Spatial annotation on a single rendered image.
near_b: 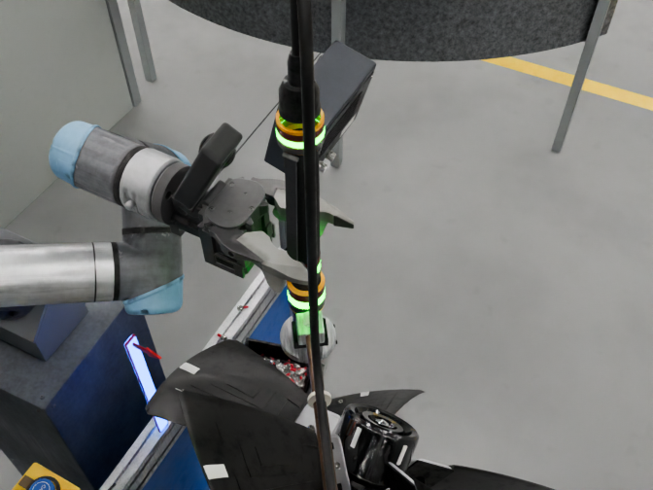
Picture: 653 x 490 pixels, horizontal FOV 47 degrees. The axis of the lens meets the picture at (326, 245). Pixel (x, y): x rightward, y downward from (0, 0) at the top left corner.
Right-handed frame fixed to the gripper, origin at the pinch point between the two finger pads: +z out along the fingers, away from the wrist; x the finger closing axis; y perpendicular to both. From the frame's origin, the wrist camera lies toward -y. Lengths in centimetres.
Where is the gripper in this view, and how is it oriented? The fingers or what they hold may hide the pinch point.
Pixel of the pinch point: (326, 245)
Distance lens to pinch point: 76.4
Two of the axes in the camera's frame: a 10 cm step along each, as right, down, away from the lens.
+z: 8.8, 3.7, -3.0
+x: -4.7, 6.8, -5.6
